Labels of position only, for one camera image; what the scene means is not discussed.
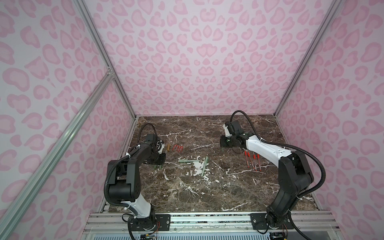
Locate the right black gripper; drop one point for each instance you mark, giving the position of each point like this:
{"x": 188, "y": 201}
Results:
{"x": 223, "y": 143}

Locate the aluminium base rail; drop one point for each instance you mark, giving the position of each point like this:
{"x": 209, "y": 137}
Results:
{"x": 317, "y": 225}

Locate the green pen vertical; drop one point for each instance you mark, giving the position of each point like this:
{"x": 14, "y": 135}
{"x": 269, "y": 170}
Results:
{"x": 204, "y": 166}

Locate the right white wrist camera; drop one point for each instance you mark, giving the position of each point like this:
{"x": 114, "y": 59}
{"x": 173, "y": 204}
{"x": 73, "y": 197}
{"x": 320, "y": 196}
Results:
{"x": 226, "y": 129}

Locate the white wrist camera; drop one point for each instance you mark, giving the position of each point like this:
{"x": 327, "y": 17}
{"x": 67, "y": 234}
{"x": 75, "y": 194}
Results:
{"x": 226, "y": 129}
{"x": 160, "y": 146}

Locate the green pen lower left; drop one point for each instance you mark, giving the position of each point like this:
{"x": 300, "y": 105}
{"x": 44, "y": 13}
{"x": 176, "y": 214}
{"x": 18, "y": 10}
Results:
{"x": 187, "y": 161}

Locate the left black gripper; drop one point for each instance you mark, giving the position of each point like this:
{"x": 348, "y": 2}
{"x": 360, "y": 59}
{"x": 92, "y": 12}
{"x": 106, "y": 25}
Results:
{"x": 162, "y": 160}

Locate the diagonal aluminium frame bar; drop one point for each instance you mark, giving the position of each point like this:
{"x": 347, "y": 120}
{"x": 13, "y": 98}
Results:
{"x": 20, "y": 205}

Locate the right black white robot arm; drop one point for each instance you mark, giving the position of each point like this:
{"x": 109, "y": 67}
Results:
{"x": 294, "y": 172}

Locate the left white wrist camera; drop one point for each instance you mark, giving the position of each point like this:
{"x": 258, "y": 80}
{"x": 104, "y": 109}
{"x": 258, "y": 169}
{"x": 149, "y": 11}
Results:
{"x": 160, "y": 146}

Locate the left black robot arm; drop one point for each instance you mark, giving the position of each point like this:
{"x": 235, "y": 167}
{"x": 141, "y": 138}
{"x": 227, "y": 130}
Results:
{"x": 122, "y": 187}

